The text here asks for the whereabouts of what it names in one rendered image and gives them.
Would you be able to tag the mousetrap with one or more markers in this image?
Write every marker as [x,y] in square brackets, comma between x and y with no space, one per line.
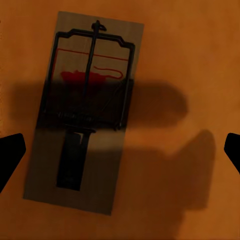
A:
[82,120]

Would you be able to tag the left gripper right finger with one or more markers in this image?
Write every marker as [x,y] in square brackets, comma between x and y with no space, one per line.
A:
[232,149]

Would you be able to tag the cabinet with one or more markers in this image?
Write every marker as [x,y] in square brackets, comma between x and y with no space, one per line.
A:
[175,181]

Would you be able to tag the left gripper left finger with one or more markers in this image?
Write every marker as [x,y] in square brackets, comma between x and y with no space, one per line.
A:
[12,150]

